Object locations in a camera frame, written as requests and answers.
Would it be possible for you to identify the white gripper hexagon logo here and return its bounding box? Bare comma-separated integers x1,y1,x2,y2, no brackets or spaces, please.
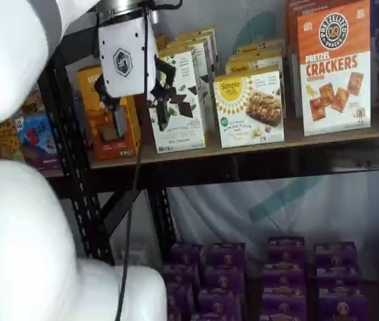
94,9,177,142

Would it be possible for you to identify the Simple Mills sweet thins box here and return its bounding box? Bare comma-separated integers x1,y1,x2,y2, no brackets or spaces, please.
147,49,207,154
162,39,212,141
155,28,219,78

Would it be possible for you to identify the orange Revival box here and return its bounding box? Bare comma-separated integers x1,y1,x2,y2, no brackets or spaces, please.
77,65,140,161

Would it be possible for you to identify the wooden shelf board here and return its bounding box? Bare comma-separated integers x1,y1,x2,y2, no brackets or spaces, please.
33,163,66,179
88,116,379,170

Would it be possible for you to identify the black metal shelf rack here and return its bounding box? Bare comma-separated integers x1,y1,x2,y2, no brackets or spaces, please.
37,19,379,268
38,60,86,215

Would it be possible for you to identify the Simple Mills almond bars box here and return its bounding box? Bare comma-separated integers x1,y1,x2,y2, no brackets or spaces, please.
236,38,286,54
213,65,286,149
228,46,286,65
225,55,284,76

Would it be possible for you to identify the blue ZBar box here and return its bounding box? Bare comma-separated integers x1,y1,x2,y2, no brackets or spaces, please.
13,113,60,168

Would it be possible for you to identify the orange brown spotted snack box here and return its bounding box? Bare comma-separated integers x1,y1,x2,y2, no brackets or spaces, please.
18,88,46,118
0,118,25,161

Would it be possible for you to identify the Pretzel Crackers box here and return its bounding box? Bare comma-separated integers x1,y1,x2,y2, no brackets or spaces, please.
285,0,303,118
297,0,372,137

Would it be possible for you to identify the thin black cable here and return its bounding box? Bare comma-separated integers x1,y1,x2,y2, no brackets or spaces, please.
114,0,183,321

